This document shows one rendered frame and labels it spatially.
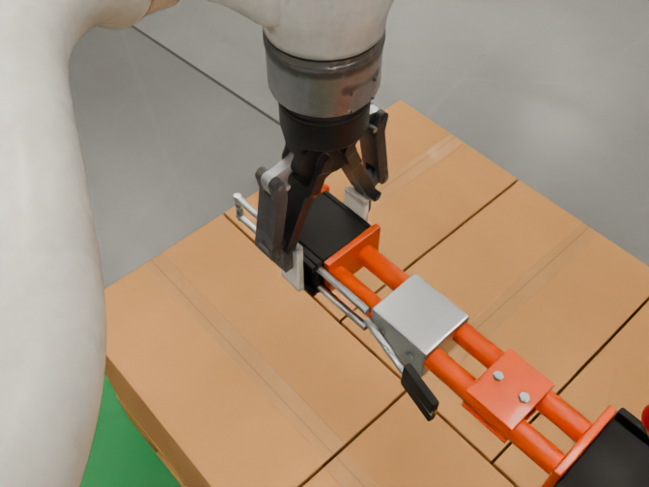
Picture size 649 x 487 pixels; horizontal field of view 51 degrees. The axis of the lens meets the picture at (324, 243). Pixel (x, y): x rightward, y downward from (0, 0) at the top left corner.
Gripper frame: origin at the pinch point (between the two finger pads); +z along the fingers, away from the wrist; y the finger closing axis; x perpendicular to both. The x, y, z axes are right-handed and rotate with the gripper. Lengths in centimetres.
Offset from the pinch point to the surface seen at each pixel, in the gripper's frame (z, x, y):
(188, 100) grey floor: 119, 157, 71
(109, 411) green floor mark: 119, 65, -20
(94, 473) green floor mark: 119, 53, -32
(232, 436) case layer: 65, 16, -9
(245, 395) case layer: 65, 20, -2
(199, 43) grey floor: 119, 184, 96
